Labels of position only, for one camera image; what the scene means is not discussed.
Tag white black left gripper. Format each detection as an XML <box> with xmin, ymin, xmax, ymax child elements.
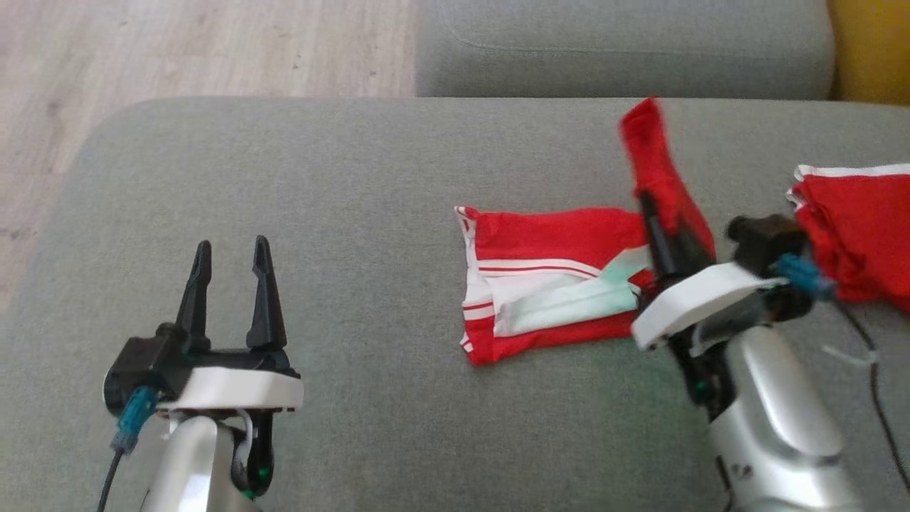
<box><xmin>156</xmin><ymin>236</ymin><xmax>305</xmax><ymax>414</ymax></box>

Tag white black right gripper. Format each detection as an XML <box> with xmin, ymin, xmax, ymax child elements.
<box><xmin>631</xmin><ymin>191</ymin><xmax>787</xmax><ymax>353</ymax></box>

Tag red jersey with white sleeves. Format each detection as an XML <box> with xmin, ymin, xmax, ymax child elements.
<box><xmin>455</xmin><ymin>97</ymin><xmax>718</xmax><ymax>368</ymax></box>

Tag red shorts with white stripes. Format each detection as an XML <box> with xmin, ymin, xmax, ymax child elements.
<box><xmin>785</xmin><ymin>164</ymin><xmax>910</xmax><ymax>314</ymax></box>

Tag grey fabric sofa seat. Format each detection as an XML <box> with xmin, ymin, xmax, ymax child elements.
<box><xmin>0</xmin><ymin>96</ymin><xmax>910</xmax><ymax>512</ymax></box>

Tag grey sofa back cushion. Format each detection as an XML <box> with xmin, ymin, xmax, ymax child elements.
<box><xmin>415</xmin><ymin>0</ymin><xmax>837</xmax><ymax>100</ymax></box>

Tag yellow cushion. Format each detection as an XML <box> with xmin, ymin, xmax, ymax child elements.
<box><xmin>827</xmin><ymin>0</ymin><xmax>910</xmax><ymax>107</ymax></box>

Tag teal right cable connector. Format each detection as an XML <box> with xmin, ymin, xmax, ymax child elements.
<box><xmin>775</xmin><ymin>252</ymin><xmax>837</xmax><ymax>301</ymax></box>

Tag teal cable connector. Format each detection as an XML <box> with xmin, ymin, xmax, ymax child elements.
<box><xmin>775</xmin><ymin>252</ymin><xmax>837</xmax><ymax>301</ymax></box>
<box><xmin>110</xmin><ymin>386</ymin><xmax>159</xmax><ymax>455</ymax></box>

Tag teal left cable connector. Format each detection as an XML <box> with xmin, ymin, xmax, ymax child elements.
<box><xmin>110</xmin><ymin>386</ymin><xmax>159</xmax><ymax>455</ymax></box>

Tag white right cable tie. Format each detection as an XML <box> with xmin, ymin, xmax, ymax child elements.
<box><xmin>821</xmin><ymin>344</ymin><xmax>880</xmax><ymax>368</ymax></box>

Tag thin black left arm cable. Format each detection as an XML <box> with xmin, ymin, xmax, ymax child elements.
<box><xmin>96</xmin><ymin>447</ymin><xmax>127</xmax><ymax>512</ymax></box>

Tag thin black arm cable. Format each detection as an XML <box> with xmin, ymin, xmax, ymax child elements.
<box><xmin>96</xmin><ymin>447</ymin><xmax>127</xmax><ymax>512</ymax></box>
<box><xmin>827</xmin><ymin>297</ymin><xmax>910</xmax><ymax>493</ymax></box>

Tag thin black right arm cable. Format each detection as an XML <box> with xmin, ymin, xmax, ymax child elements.
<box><xmin>827</xmin><ymin>297</ymin><xmax>910</xmax><ymax>493</ymax></box>

